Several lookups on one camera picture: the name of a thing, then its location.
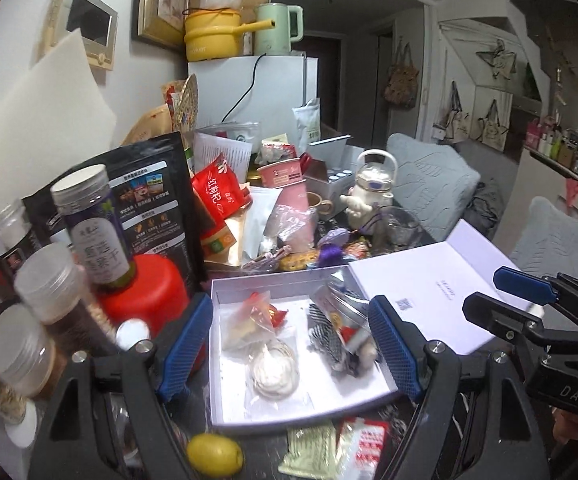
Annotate white foam board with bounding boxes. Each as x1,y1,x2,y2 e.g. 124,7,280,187
0,27,118,221

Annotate small red beige charm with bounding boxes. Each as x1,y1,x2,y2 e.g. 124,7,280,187
341,327,377,367

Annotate clear snack bag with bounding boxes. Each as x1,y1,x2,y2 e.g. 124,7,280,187
220,302,300,356

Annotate white cartoon dog kettle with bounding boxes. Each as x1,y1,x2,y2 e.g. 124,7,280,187
341,149,399,233

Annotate white foil pouch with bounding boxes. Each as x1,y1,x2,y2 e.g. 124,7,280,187
241,185,285,266

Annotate clear drinking glass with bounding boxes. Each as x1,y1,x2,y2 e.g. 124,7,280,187
371,207,422,256

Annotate white round lid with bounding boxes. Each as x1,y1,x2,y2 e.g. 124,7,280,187
116,317,151,352

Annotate yellow cooking pot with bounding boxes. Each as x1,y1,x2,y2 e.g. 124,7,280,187
183,7,276,61

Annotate lavender oval sachet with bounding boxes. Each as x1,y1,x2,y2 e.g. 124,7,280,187
321,228,352,247

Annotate pink cup with red handle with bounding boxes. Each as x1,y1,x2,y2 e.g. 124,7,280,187
256,155,312,188

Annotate white pouch with green label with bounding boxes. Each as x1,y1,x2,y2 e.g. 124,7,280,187
291,99,322,141

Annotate small black stand-up pouch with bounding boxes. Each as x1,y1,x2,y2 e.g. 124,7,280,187
21,182,77,251

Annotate red white sachet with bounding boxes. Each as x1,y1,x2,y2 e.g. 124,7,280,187
334,417,390,480

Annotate gold picture frame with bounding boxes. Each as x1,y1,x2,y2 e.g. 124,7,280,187
131,0,192,51

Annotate clear jar with ribbed lid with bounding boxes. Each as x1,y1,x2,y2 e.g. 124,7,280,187
14,243,114,356
0,304,67,401

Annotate red plastic canister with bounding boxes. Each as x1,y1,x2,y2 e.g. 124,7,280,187
96,254,207,371

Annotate yellow lemon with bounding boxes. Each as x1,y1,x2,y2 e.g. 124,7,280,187
186,432,246,477

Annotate pale green sachet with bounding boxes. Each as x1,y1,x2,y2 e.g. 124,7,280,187
278,420,337,480

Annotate green electric kettle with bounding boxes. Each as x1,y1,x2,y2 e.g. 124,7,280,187
254,2,304,57

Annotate wall intercom panel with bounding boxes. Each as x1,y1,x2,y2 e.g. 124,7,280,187
44,0,120,72

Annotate pink mug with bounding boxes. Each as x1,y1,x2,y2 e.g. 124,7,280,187
276,182,335,226

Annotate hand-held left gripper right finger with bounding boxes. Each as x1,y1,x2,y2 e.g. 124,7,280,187
367,294,552,480

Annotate pink charm strap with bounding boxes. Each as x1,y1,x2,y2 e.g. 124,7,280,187
241,245,295,273

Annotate grey embossed cushion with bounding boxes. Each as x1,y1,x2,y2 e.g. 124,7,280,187
509,196,578,286
386,132,482,241

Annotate black white checkered cloth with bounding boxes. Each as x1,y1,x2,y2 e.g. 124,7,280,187
306,300,370,376

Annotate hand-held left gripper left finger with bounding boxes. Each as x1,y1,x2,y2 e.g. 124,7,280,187
28,291,215,480

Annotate dark grey cloth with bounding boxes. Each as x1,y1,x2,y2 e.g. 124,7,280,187
462,180,505,241

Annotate purple tassel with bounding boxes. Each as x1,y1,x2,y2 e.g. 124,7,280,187
319,242,350,268

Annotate woven round fan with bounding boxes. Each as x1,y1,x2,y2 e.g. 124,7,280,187
171,74,200,133

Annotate clear plastic bag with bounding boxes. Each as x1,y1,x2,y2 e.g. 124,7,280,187
261,205,320,256

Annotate brown paper bag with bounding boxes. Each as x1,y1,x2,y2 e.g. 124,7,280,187
121,102,172,147

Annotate brown woven hanging bag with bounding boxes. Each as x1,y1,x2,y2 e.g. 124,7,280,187
381,42,420,110

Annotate red print snack packet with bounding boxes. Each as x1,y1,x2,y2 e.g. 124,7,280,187
261,137,300,166

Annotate white gift box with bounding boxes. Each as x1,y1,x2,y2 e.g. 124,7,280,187
208,219,545,431

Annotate red candy packet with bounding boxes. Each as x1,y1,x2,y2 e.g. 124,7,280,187
244,291,291,333

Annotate black power cable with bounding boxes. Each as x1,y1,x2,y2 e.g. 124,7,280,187
220,55,262,126

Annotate large black stand-up pouch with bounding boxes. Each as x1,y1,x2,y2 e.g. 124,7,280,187
69,131,205,296

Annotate row of bottles on shelf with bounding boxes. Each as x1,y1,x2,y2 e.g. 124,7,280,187
524,115,578,186

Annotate round tin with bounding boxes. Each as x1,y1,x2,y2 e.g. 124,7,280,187
314,280,377,341

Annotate printed white paper sheet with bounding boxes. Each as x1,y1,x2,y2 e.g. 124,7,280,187
194,132,255,181

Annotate purple label jar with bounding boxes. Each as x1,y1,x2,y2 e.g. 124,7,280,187
50,164,137,293

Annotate white string bundle bag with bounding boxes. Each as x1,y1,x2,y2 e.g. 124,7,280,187
248,340,315,411

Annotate yellow crochet pouch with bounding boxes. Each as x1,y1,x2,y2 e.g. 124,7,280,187
279,250,322,272

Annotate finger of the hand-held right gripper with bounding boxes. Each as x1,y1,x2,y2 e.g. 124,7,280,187
462,291,578,358
492,266,578,333

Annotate white refrigerator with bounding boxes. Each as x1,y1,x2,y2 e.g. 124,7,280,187
187,52,320,161

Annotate dark jar with white lid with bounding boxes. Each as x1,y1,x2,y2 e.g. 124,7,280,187
0,199,34,281

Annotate canvas tote bag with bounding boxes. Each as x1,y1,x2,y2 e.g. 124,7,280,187
431,80,470,143
469,99,510,151

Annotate grey metal box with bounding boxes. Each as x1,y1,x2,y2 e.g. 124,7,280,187
301,135,357,211

